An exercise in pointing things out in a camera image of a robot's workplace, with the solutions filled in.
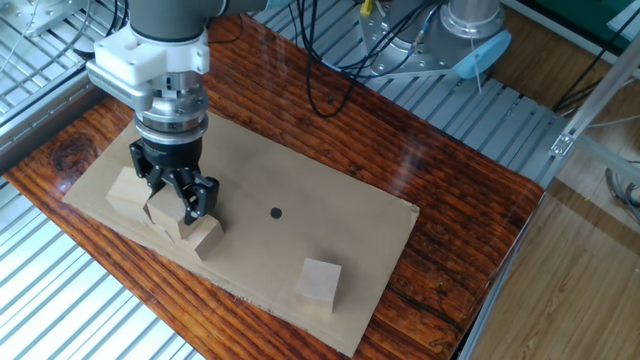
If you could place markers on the aluminium frame post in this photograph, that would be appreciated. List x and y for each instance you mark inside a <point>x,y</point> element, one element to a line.
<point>600,95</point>

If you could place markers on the grey blue UR5 robot arm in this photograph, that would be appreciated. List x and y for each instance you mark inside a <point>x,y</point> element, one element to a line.
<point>170,20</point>

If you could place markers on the white zip tie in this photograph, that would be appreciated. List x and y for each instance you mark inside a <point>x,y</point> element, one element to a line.
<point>476,70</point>

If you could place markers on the silver perforated mounting plate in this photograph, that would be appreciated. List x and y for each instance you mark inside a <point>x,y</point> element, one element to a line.
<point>45,15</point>

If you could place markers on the white silver wrist adapter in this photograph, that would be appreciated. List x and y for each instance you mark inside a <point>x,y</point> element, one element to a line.
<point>150,75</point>

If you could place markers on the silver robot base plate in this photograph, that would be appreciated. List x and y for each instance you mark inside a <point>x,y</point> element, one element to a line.
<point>395,62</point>

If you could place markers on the brown cardboard sheet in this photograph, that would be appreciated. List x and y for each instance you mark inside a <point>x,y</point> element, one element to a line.
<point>300,175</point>

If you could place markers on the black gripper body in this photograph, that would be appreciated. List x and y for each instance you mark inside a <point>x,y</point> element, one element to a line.
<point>172,152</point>

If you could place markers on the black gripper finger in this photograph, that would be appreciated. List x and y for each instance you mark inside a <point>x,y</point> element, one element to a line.
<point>200,195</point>
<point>147,167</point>

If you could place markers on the black round dot sticker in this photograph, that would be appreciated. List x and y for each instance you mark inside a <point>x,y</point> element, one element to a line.
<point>275,213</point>

